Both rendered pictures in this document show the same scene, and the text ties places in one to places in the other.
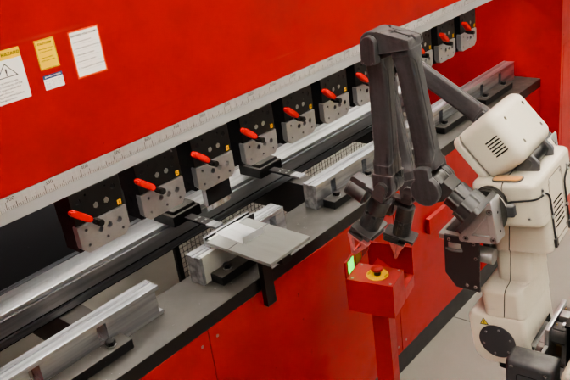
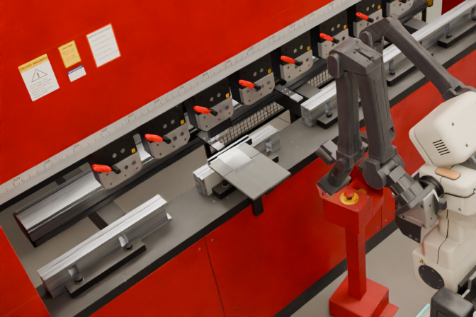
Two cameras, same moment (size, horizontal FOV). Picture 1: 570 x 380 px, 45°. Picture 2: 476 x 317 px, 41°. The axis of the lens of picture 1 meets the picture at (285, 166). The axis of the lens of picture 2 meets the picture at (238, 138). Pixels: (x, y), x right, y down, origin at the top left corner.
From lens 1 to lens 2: 0.65 m
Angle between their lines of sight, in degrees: 20
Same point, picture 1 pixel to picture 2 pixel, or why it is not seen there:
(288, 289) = (275, 200)
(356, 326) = not seen: hidden behind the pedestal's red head
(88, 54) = (104, 47)
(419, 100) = (374, 110)
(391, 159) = (351, 144)
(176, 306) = (182, 214)
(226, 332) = (219, 237)
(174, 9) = not seen: outside the picture
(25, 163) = (57, 136)
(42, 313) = (83, 210)
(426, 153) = (377, 149)
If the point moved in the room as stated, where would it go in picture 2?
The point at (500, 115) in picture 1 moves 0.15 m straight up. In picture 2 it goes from (448, 122) to (452, 78)
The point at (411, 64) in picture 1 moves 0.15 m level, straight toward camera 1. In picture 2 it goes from (369, 83) to (358, 117)
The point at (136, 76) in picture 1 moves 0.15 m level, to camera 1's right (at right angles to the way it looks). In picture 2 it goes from (145, 56) to (192, 53)
